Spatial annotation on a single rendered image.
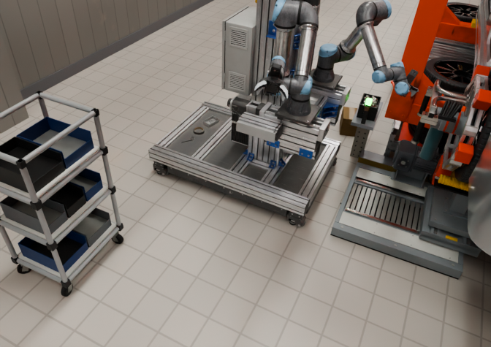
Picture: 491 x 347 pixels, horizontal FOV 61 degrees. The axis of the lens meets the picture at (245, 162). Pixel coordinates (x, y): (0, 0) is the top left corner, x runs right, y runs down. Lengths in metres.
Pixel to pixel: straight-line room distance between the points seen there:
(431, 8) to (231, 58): 1.27
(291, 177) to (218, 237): 0.68
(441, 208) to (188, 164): 1.77
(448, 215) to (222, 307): 1.59
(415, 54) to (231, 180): 1.50
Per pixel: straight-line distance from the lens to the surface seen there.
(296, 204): 2.78
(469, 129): 2.49
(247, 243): 2.80
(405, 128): 3.71
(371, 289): 2.74
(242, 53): 2.68
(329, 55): 2.88
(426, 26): 3.00
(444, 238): 2.98
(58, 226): 2.40
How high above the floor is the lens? 2.14
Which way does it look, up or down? 39 degrees down
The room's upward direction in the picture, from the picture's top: 3 degrees clockwise
